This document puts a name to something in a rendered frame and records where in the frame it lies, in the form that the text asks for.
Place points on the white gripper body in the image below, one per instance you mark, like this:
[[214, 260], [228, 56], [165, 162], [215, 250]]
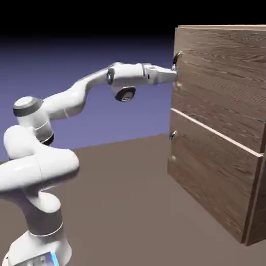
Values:
[[165, 76]]

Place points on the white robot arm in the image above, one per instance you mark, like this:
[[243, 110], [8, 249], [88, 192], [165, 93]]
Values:
[[62, 104]]

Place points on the large wooden cabinet door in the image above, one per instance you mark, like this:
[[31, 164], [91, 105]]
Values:
[[218, 83]]

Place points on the brown wooden cabinet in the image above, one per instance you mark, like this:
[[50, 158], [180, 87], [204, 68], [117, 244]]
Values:
[[220, 124]]

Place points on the small wooden cabinet door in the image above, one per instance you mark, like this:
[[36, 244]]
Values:
[[207, 176]]

